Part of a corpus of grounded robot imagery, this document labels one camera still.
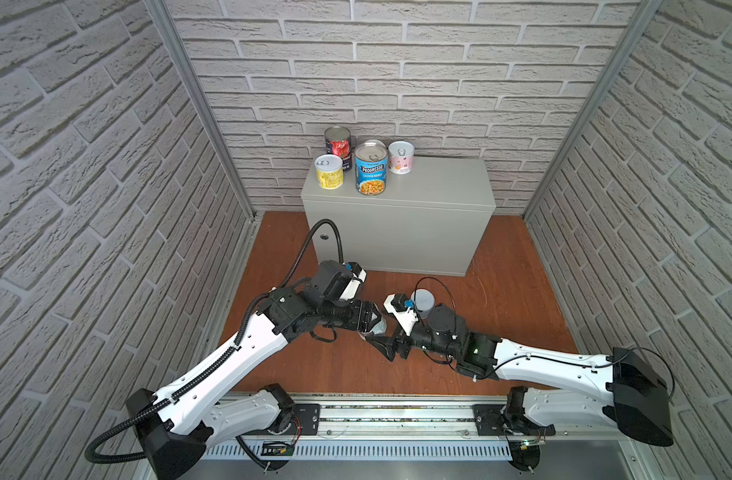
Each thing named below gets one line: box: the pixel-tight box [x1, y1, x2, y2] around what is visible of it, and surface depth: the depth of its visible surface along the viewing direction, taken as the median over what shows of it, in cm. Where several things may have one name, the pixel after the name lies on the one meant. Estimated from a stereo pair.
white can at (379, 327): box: [370, 313, 387, 335], surface depth 70 cm
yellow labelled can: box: [314, 154, 344, 190], surface depth 78 cm
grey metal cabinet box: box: [301, 158, 496, 277], surface depth 84 cm
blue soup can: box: [354, 144, 388, 197], surface depth 74 cm
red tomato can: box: [324, 125, 352, 172], surface depth 79 cm
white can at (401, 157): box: [388, 140, 415, 175], surface depth 83 cm
